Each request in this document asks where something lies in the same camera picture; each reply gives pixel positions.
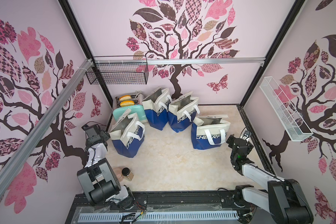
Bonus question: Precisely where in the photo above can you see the aluminium rail back wall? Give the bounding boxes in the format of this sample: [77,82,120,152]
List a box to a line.
[96,57,265,65]

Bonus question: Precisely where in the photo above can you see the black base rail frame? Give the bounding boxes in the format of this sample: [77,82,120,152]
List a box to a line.
[65,189,309,224]

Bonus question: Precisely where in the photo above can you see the bread slice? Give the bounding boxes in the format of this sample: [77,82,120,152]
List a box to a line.
[119,100,135,107]
[118,95,132,101]

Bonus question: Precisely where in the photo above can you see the white slotted cable duct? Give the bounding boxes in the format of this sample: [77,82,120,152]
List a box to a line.
[76,211,239,224]

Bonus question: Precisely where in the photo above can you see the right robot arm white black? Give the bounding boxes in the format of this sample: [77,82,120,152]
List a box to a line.
[226,135,314,224]

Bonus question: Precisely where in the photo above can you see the white wire shelf basket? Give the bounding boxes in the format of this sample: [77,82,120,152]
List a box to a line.
[259,77,313,141]

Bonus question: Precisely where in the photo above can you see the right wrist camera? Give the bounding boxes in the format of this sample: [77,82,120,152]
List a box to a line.
[241,130,251,141]

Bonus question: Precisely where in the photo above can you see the small jar with dark lid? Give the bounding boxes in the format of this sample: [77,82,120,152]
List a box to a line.
[113,167,134,182]

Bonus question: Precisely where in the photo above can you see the aluminium rail left wall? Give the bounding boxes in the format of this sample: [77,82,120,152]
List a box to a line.
[0,59,93,198]

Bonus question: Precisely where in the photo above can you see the front bread slice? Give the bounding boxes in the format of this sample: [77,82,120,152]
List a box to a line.
[119,100,135,107]

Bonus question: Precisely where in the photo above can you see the aluminium rail wall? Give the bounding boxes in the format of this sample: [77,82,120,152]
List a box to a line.
[0,59,93,198]
[96,57,265,65]

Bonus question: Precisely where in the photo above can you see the takeout bag blue beige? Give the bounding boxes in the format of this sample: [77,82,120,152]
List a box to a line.
[109,109,146,158]
[168,91,200,133]
[191,114,231,150]

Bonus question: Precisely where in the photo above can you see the mint green toaster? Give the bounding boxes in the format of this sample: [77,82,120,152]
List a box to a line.
[113,91,147,123]

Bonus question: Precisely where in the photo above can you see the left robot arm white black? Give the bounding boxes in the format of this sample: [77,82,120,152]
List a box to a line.
[77,124,135,210]

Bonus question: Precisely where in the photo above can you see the rear bread slice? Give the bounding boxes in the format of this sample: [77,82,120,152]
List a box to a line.
[118,95,132,101]

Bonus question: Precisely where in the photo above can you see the black wire basket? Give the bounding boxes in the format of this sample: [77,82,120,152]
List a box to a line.
[86,55,149,85]

